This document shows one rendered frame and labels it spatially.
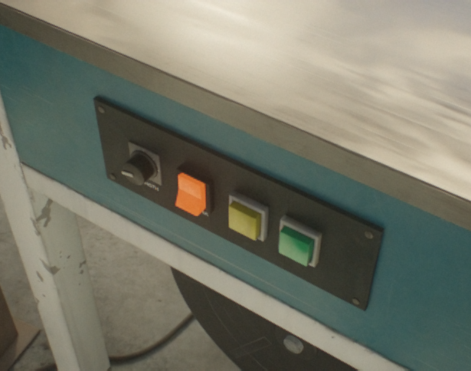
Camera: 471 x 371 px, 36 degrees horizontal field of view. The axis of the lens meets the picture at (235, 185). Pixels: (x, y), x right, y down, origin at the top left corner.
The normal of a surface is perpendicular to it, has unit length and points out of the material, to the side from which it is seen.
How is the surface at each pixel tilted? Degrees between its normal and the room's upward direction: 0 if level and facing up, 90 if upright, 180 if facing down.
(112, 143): 90
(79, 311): 90
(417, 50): 0
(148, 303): 0
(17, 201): 90
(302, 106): 0
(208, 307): 90
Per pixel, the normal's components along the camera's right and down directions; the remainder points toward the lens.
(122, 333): 0.00, -0.71
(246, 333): -0.56, 0.59
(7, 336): 0.89, 0.32
